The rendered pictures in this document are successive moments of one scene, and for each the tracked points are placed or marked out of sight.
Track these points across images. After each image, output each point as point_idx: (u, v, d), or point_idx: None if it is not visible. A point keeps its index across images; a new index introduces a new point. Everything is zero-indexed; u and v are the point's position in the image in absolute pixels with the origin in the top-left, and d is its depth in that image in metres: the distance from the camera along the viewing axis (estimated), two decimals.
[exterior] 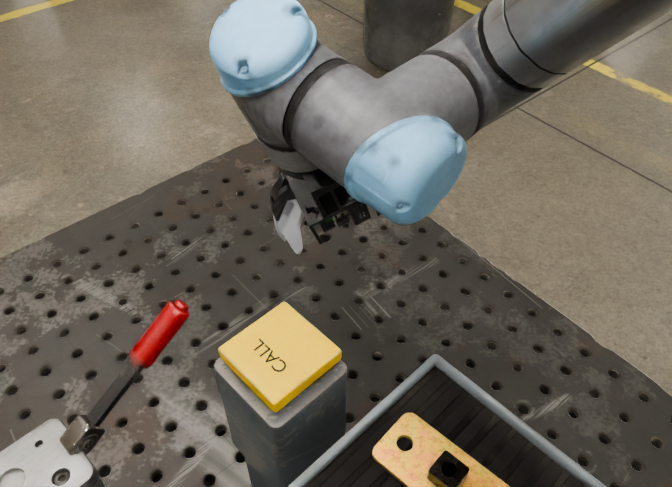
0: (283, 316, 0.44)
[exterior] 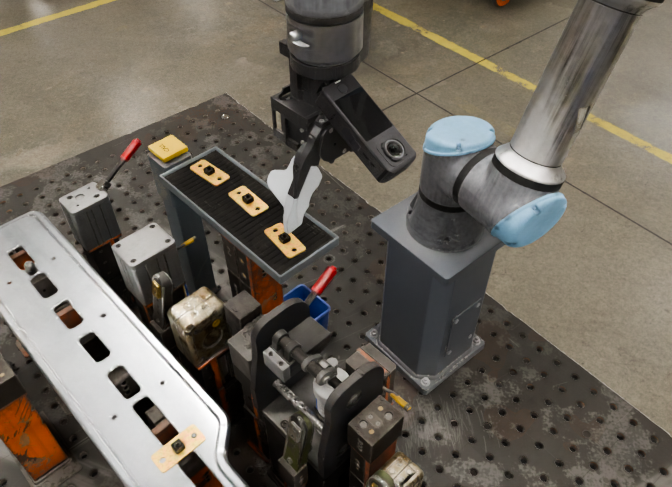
0: (170, 138, 1.32)
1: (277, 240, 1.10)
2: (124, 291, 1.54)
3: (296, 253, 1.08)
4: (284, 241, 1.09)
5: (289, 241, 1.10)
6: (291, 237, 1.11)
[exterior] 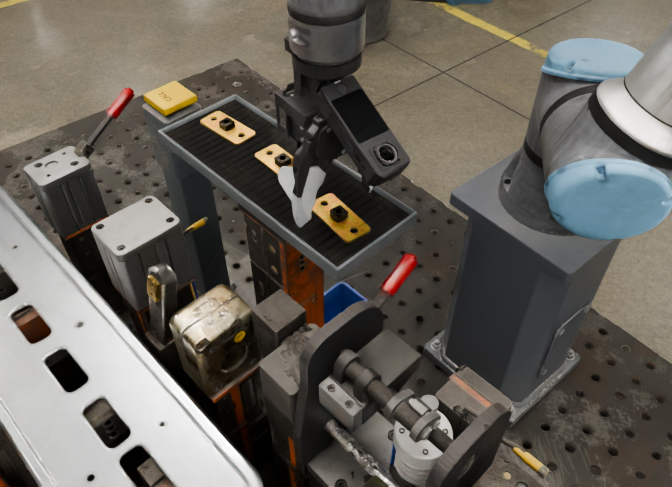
0: (173, 85, 0.98)
1: (328, 218, 0.76)
2: (114, 291, 1.20)
3: (357, 235, 0.74)
4: (339, 218, 0.76)
5: (346, 218, 0.76)
6: (348, 213, 0.77)
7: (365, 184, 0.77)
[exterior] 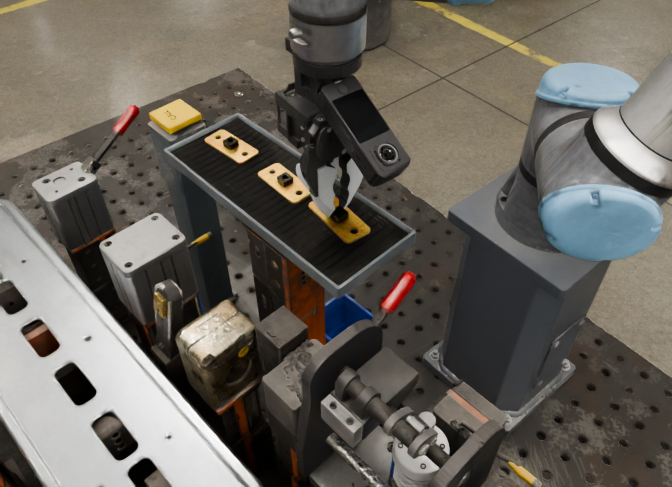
0: (178, 103, 1.01)
1: (328, 218, 0.77)
2: (119, 302, 1.22)
3: (357, 236, 0.74)
4: (339, 219, 0.76)
5: (346, 219, 0.76)
6: (348, 214, 0.77)
7: (343, 198, 0.76)
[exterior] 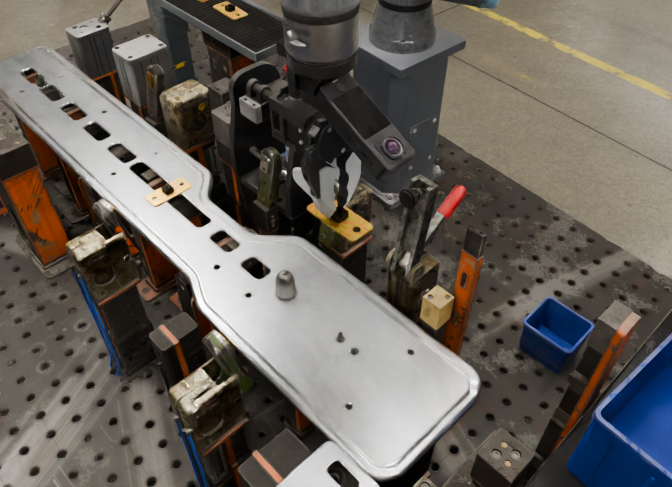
0: None
1: (329, 219, 0.76)
2: None
3: (361, 234, 0.75)
4: (340, 219, 0.76)
5: (347, 218, 0.77)
6: (348, 213, 0.77)
7: (342, 198, 0.76)
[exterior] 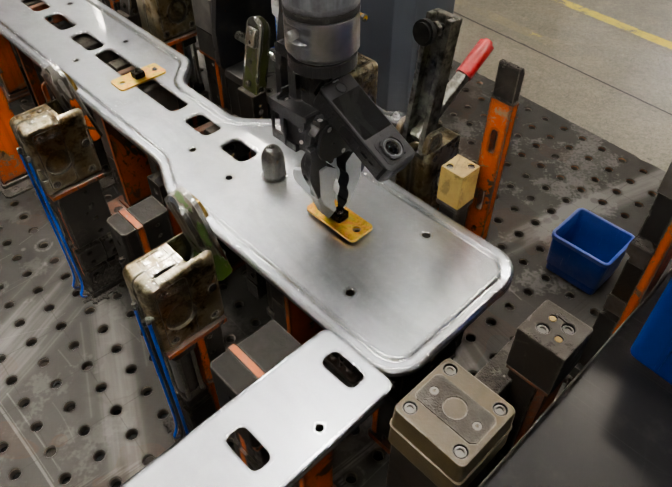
0: None
1: (329, 219, 0.76)
2: None
3: (361, 234, 0.75)
4: (340, 219, 0.76)
5: (347, 218, 0.77)
6: (348, 213, 0.77)
7: (342, 198, 0.76)
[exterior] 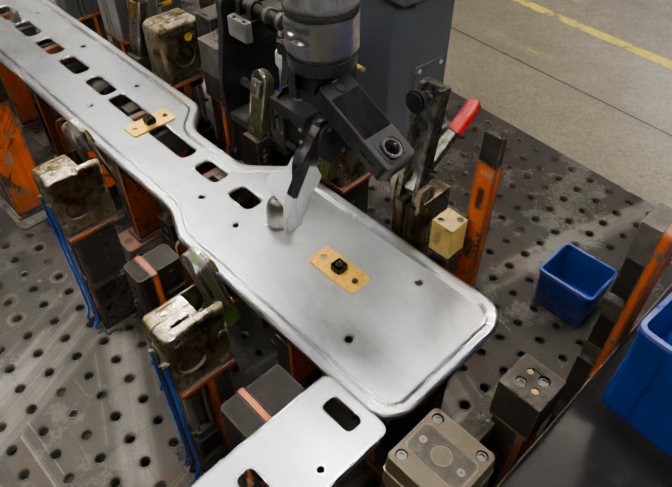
0: None
1: (329, 271, 0.83)
2: None
3: (359, 286, 0.81)
4: (340, 271, 0.82)
5: (346, 270, 0.83)
6: (347, 264, 0.84)
7: None
